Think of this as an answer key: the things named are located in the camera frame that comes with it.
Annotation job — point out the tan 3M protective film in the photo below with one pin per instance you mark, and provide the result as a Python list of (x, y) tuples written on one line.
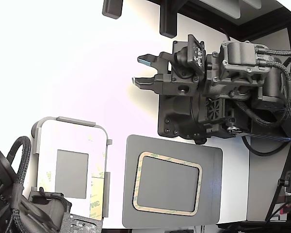
[(97, 194)]

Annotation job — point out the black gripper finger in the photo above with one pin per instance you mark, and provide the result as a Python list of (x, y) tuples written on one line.
[(145, 83), (155, 60)]

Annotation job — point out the black gripper camera module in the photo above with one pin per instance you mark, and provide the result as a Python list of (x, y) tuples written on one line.
[(196, 55)]

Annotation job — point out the grey metal plate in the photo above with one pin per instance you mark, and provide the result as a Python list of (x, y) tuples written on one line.
[(208, 182)]

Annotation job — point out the dark grey camera mount device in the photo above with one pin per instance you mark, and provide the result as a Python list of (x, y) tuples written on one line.
[(51, 206)]

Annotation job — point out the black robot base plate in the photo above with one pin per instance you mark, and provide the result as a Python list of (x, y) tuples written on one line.
[(167, 114)]

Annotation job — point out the white panel with grey window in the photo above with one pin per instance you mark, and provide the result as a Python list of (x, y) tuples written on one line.
[(48, 145)]

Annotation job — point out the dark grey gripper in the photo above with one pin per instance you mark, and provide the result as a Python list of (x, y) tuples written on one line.
[(237, 72)]

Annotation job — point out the black overhead frame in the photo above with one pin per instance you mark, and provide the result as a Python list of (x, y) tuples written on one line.
[(257, 29)]

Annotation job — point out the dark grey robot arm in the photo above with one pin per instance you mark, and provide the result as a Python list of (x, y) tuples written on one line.
[(274, 82)]

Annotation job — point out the long black bracket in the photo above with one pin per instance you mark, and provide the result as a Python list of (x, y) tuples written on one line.
[(168, 19)]

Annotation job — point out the short black bracket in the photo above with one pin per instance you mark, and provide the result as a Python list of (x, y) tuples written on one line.
[(112, 9)]

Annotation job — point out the dark perforated circuit board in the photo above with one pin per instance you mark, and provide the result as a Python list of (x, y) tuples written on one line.
[(82, 223)]

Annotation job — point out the light grey panel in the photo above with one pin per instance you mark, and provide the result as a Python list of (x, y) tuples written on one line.
[(223, 7)]

